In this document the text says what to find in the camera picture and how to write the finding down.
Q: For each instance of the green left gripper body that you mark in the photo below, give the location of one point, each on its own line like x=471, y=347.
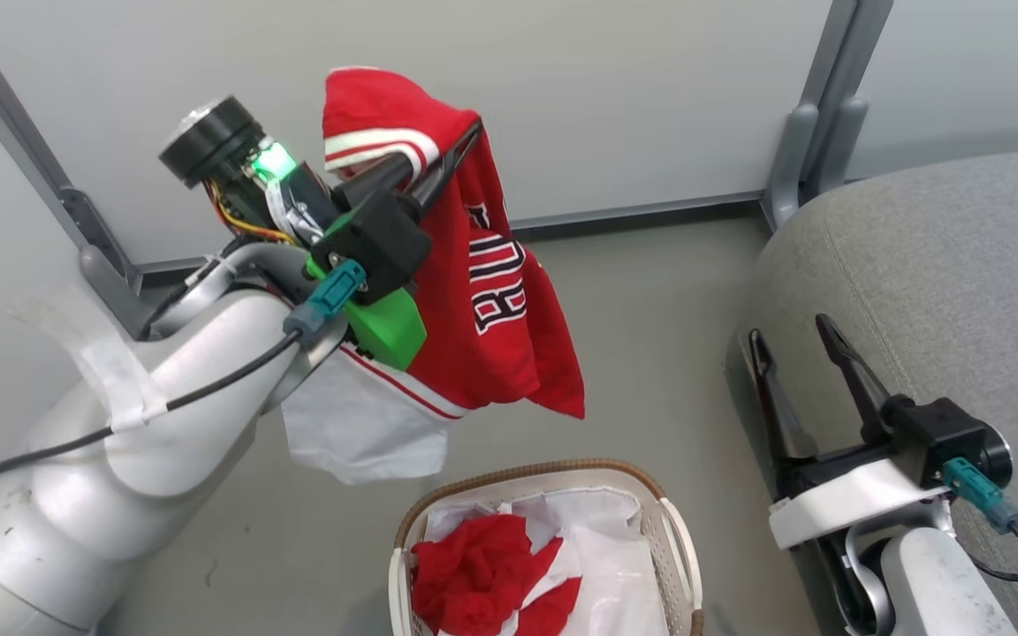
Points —
x=385, y=329

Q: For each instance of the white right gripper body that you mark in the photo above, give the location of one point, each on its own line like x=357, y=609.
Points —
x=836, y=505

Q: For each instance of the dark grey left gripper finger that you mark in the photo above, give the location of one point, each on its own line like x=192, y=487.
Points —
x=381, y=177
x=443, y=168

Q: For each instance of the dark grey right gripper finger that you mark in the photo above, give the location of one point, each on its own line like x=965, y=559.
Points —
x=858, y=380
x=774, y=406

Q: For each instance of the white garment with red stripe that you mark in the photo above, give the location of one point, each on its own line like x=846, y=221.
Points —
x=359, y=424

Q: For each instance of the red basketball jersey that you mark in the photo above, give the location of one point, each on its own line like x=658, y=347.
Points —
x=491, y=309

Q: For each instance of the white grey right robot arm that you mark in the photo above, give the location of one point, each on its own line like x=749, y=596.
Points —
x=933, y=583

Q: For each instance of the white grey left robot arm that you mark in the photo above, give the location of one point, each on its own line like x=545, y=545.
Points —
x=76, y=495

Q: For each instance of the white wicker basket brown rim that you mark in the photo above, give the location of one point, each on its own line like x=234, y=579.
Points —
x=681, y=548

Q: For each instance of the white cloth in basket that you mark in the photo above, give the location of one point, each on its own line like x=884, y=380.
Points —
x=606, y=556

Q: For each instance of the grey fabric sofa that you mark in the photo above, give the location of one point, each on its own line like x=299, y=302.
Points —
x=942, y=265

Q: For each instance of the red crumpled garment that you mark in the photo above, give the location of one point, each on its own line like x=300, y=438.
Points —
x=474, y=570

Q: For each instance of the white tape strip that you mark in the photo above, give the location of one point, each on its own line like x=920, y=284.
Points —
x=116, y=375

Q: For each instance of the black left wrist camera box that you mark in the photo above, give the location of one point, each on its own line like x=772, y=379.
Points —
x=376, y=243

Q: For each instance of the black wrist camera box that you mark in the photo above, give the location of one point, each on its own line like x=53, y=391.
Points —
x=376, y=243
x=951, y=433

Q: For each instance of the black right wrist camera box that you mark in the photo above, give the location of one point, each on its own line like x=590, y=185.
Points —
x=951, y=433

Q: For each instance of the dark partition base rail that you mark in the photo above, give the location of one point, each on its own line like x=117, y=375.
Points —
x=633, y=214

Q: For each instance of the grey partition post with foot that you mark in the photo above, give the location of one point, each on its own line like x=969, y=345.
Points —
x=814, y=132

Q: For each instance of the metal latch bracket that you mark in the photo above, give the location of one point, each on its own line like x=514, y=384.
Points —
x=94, y=238

